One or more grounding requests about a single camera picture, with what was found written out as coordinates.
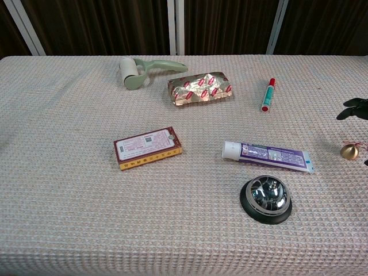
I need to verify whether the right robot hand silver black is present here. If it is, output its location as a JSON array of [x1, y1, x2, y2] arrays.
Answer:
[[336, 97, 368, 167]]

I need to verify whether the small gold bell red string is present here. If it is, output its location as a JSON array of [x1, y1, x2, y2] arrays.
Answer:
[[340, 140, 368, 160]]

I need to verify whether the dark pleated curtain panel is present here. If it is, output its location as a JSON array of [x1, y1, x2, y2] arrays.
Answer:
[[0, 0, 32, 60], [273, 0, 368, 56], [183, 0, 280, 56], [21, 0, 171, 56]]

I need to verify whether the red green marker pen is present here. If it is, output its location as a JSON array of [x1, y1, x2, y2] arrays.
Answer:
[[260, 77, 277, 113]]

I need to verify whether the purple white toothpaste tube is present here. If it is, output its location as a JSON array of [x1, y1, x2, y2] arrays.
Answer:
[[221, 140, 315, 174]]

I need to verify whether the round black metal object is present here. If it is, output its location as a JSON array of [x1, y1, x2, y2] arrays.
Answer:
[[239, 175, 293, 225]]

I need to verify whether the gold foil snack packet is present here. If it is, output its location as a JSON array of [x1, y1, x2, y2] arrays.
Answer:
[[167, 71, 233, 109]]

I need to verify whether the green lint roller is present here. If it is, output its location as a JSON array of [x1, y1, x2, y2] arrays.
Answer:
[[119, 56, 189, 91]]

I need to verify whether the beige waffle tablecloth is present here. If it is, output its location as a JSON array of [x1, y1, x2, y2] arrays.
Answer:
[[0, 54, 368, 276]]

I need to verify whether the white frame post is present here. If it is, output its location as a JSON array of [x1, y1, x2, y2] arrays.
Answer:
[[2, 0, 47, 56], [167, 0, 177, 56], [175, 0, 185, 56], [266, 0, 289, 55]]

